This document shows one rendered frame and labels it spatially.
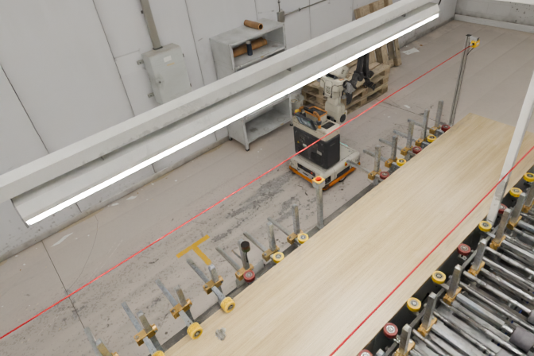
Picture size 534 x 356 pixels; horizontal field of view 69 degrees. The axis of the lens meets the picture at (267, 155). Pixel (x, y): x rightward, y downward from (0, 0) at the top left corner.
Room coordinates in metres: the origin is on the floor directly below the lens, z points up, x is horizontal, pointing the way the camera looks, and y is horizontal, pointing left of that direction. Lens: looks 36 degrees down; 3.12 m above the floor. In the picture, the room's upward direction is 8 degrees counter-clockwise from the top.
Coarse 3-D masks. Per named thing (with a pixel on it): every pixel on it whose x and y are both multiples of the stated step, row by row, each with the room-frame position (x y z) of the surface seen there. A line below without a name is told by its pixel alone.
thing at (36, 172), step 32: (416, 0) 2.21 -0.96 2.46; (512, 0) 2.09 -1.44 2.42; (352, 32) 1.88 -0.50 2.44; (256, 64) 1.59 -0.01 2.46; (288, 64) 1.62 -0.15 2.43; (192, 96) 1.36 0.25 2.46; (224, 96) 1.41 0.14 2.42; (128, 128) 1.18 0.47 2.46; (160, 128) 1.24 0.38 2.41; (64, 160) 1.04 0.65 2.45; (512, 160) 1.90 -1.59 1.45; (0, 192) 0.93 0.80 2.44
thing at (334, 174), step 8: (344, 152) 3.77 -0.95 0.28; (352, 152) 3.75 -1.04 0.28; (296, 160) 3.75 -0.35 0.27; (304, 160) 3.72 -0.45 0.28; (344, 160) 3.61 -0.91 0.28; (352, 160) 3.64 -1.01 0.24; (296, 168) 3.73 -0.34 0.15; (312, 168) 3.54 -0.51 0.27; (320, 168) 3.51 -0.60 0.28; (328, 168) 3.49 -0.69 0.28; (336, 168) 3.49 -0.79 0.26; (344, 168) 3.56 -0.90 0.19; (352, 168) 3.64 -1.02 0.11; (304, 176) 3.62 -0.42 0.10; (312, 176) 3.51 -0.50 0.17; (328, 176) 3.40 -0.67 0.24; (336, 176) 3.48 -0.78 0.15; (344, 176) 3.56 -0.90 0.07; (328, 184) 3.40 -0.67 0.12
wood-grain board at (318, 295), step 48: (432, 144) 2.89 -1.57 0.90; (480, 144) 2.79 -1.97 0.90; (528, 144) 2.69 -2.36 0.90; (384, 192) 2.32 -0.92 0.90; (432, 192) 2.25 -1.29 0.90; (480, 192) 2.18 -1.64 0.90; (336, 240) 1.89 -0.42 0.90; (384, 240) 1.83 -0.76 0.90; (432, 240) 1.77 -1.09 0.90; (288, 288) 1.54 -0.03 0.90; (336, 288) 1.49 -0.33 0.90; (384, 288) 1.44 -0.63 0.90; (240, 336) 1.26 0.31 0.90; (288, 336) 1.22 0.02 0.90; (336, 336) 1.18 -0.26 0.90
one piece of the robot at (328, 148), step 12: (300, 108) 3.76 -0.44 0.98; (300, 132) 3.76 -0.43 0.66; (312, 132) 3.60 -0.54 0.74; (324, 132) 3.47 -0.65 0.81; (336, 132) 3.54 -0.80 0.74; (300, 144) 3.77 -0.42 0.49; (324, 144) 3.46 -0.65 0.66; (336, 144) 3.54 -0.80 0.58; (312, 156) 3.61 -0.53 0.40; (324, 156) 3.46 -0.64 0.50; (336, 156) 3.54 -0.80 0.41
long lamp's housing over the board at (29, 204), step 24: (384, 24) 2.11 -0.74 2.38; (408, 24) 2.13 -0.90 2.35; (336, 48) 1.85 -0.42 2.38; (360, 48) 1.88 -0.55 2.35; (288, 72) 1.64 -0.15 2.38; (312, 72) 1.68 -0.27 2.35; (240, 96) 1.47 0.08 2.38; (264, 96) 1.50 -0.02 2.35; (192, 120) 1.32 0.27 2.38; (216, 120) 1.35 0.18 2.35; (144, 144) 1.19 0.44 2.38; (168, 144) 1.22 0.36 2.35; (96, 168) 1.08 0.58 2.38; (120, 168) 1.11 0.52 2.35; (24, 192) 1.00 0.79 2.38; (48, 192) 0.99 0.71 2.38; (72, 192) 1.01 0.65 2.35; (24, 216) 0.92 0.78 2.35
